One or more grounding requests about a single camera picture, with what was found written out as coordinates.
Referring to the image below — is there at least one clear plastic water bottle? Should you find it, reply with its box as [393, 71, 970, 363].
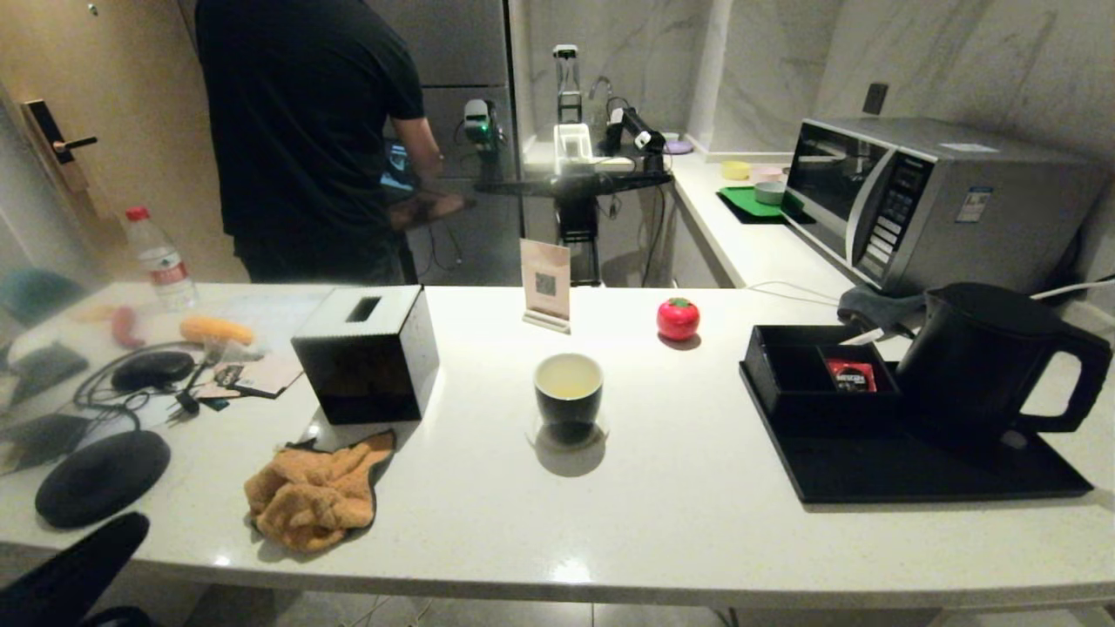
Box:
[123, 205, 198, 311]

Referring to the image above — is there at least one black electric kettle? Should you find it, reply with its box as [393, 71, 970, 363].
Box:
[897, 281, 1115, 441]

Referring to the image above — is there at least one QR code sign stand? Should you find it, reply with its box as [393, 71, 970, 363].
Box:
[520, 238, 572, 335]

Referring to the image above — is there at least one black ceramic cup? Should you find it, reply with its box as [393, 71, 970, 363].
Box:
[533, 353, 605, 445]

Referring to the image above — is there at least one red tomato-shaped timer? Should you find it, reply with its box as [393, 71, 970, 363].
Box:
[656, 297, 701, 342]

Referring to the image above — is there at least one black teleoperation stand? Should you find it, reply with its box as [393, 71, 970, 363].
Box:
[475, 42, 676, 288]

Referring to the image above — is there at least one brown wooden side table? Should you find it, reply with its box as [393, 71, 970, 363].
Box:
[388, 187, 476, 284]

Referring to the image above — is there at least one black tissue box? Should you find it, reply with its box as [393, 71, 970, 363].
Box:
[291, 285, 441, 426]

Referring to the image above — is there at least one open laptop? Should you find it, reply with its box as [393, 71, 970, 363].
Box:
[382, 142, 419, 194]

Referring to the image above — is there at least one green cutting board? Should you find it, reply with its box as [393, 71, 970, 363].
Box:
[716, 185, 815, 226]

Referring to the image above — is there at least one chrome kitchen faucet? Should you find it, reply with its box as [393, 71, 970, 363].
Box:
[589, 74, 616, 140]

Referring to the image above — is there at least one silver refrigerator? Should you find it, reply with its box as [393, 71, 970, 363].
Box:
[370, 0, 524, 287]

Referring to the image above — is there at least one black compartment organizer box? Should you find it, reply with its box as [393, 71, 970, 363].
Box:
[743, 325, 903, 436]

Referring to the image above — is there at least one red coffee sachet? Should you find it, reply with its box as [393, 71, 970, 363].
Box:
[826, 358, 877, 394]

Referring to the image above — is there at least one brown paper packet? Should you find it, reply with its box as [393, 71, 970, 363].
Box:
[193, 355, 304, 401]

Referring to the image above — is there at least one orange fluffy cloth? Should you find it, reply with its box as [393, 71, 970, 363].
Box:
[244, 429, 397, 553]

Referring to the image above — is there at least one grey cloth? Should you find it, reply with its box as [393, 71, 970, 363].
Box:
[838, 286, 931, 332]

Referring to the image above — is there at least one person in black shirt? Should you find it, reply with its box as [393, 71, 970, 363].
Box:
[193, 0, 445, 284]

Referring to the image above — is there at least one clear plastic wrapper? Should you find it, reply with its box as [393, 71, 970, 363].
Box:
[205, 335, 267, 367]

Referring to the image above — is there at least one yellow toy corn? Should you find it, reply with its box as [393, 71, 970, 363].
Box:
[179, 316, 255, 347]

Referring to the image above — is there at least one black serving tray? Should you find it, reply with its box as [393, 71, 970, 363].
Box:
[739, 361, 1095, 506]

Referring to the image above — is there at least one black computer mouse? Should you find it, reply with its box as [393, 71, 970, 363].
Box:
[111, 350, 196, 393]

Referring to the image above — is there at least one silver microwave oven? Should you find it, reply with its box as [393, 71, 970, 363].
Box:
[781, 115, 1114, 297]

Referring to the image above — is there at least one red toy chili pepper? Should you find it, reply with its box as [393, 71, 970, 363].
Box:
[108, 305, 145, 349]

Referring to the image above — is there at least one round black kettle base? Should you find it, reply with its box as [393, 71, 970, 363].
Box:
[35, 429, 172, 529]

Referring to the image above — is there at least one black pouch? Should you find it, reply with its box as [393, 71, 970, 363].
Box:
[9, 341, 88, 403]

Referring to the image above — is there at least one teal stool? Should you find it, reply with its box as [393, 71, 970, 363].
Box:
[0, 266, 85, 325]

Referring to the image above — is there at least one round black base part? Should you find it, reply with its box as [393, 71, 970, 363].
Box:
[83, 606, 153, 627]

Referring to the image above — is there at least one dark flat device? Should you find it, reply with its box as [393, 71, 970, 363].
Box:
[0, 413, 92, 475]

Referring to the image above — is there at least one black hanging cable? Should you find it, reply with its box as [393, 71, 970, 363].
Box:
[427, 219, 465, 269]

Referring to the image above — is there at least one thin white cable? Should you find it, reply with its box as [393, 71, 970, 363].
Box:
[745, 280, 859, 306]

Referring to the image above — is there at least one thick white cable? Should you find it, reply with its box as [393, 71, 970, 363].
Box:
[1035, 277, 1115, 301]

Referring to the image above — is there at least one door lock with handle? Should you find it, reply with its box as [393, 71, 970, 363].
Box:
[19, 96, 98, 192]

